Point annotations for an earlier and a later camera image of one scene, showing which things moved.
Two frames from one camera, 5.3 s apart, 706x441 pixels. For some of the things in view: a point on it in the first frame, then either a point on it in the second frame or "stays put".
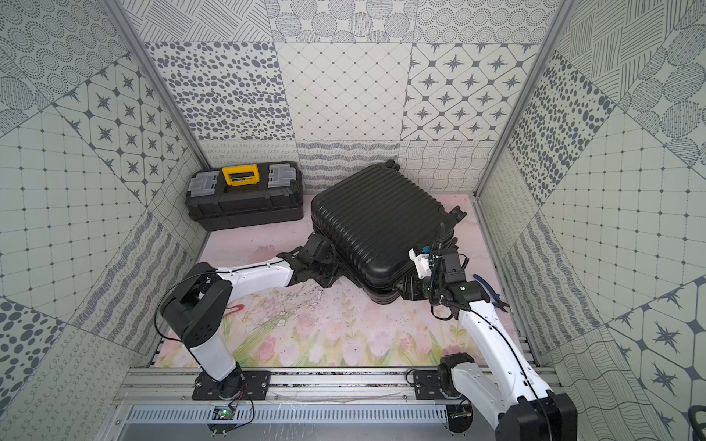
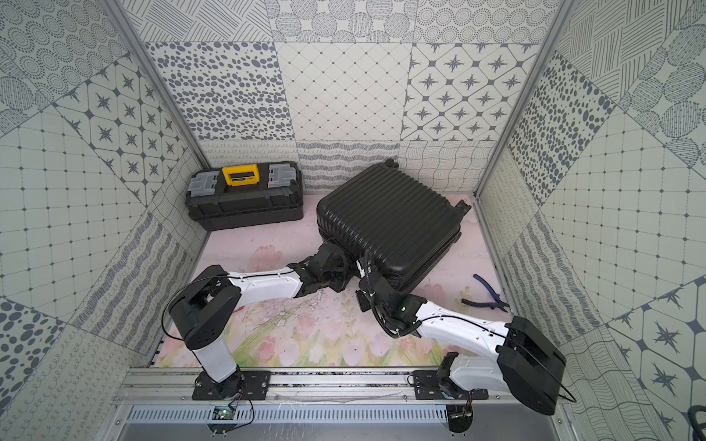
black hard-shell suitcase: x=374 y=218 stays put
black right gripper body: x=420 y=289 to x=365 y=305
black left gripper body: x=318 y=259 to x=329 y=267
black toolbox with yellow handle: x=244 y=195 stays put
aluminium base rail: x=169 y=397 stays put
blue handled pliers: x=496 y=298 stays put
